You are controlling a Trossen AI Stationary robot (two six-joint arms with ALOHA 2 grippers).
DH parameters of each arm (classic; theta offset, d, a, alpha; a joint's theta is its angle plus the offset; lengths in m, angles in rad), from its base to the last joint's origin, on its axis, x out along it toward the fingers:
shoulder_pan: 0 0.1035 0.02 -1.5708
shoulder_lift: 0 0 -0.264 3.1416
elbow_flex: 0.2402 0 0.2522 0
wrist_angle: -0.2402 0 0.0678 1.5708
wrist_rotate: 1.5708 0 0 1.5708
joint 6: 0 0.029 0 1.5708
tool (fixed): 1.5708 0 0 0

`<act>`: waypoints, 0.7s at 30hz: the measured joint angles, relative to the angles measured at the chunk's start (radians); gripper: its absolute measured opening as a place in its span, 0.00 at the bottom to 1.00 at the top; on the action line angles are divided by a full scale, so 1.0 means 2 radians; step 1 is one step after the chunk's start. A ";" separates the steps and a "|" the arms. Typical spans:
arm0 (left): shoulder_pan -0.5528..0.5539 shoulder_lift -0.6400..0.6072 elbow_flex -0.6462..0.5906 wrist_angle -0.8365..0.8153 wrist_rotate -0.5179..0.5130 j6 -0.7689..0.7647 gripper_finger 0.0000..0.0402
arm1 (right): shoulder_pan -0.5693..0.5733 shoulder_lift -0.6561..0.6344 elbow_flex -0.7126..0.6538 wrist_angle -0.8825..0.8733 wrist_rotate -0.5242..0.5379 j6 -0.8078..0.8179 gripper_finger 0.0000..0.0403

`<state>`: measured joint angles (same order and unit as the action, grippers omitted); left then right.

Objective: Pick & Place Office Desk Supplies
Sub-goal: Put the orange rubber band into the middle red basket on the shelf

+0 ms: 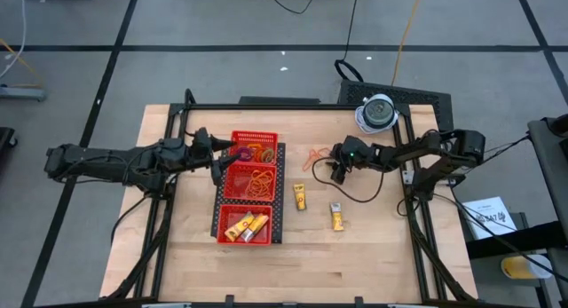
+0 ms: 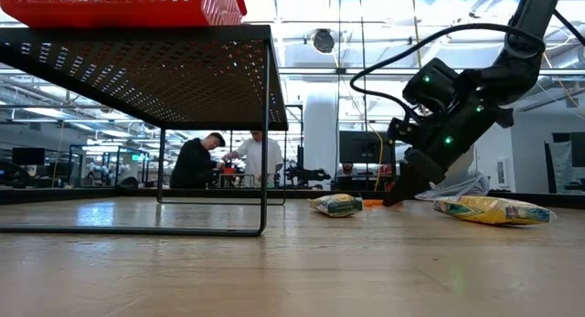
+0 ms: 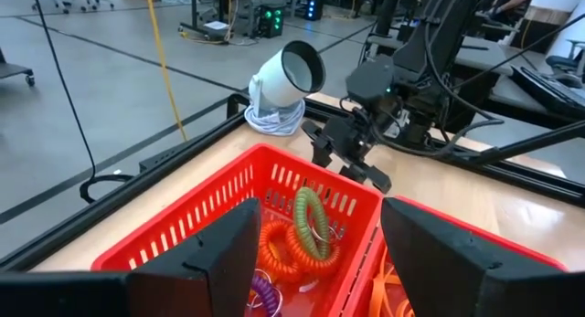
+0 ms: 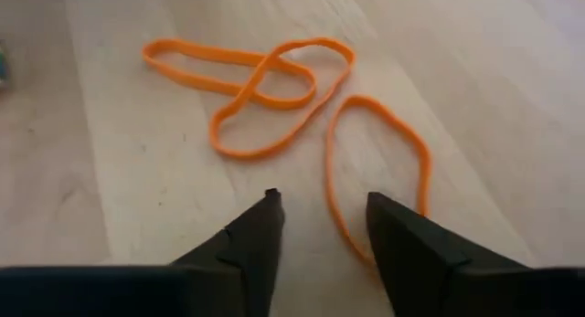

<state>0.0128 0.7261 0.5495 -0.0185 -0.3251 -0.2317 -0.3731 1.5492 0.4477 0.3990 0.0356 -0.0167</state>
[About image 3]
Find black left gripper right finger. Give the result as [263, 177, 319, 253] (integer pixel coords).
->
[381, 196, 499, 317]

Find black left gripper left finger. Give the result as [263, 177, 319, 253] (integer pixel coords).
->
[127, 196, 262, 317]

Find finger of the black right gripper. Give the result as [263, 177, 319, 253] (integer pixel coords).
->
[301, 120, 335, 169]
[340, 163, 393, 195]

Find orange rubber band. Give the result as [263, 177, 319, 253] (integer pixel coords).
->
[367, 248, 415, 317]

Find purple coil keychain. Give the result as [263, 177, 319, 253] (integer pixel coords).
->
[248, 271, 283, 317]

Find green coil keychain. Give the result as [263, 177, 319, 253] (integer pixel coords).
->
[292, 186, 332, 262]

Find grey operator desk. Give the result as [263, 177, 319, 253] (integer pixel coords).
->
[365, 31, 585, 122]

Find black desk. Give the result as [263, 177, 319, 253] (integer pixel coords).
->
[177, 0, 239, 45]

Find red slotted plastic basket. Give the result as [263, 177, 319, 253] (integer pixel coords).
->
[90, 143, 384, 317]
[340, 195, 568, 317]

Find white cylindrical spot lamp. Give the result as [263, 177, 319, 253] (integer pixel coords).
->
[249, 39, 327, 109]

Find computer tower blue lights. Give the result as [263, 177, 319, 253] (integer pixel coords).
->
[304, 0, 324, 21]

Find computer tower green lights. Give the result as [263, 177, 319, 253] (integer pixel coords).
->
[258, 5, 285, 38]

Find flat white box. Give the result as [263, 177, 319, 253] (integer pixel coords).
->
[202, 19, 230, 34]

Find black keyboard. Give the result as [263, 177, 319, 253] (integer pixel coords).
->
[510, 64, 585, 120]

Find grey wheeled cart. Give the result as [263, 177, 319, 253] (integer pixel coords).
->
[0, 47, 37, 88]

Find coiled white lamp cable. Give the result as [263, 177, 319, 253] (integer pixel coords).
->
[243, 100, 306, 138]

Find yellow floor cable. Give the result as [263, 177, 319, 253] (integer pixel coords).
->
[144, 0, 189, 143]

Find black floor cable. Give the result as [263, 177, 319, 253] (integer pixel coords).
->
[30, 0, 134, 205]

